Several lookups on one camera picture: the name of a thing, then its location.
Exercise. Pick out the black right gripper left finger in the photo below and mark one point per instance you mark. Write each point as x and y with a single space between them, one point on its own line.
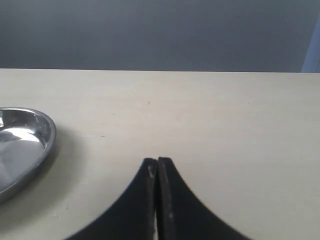
132 215

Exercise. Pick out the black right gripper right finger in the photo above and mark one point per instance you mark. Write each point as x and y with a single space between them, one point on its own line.
180 214

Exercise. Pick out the round stainless steel plate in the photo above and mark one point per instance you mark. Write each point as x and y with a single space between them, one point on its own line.
27 137

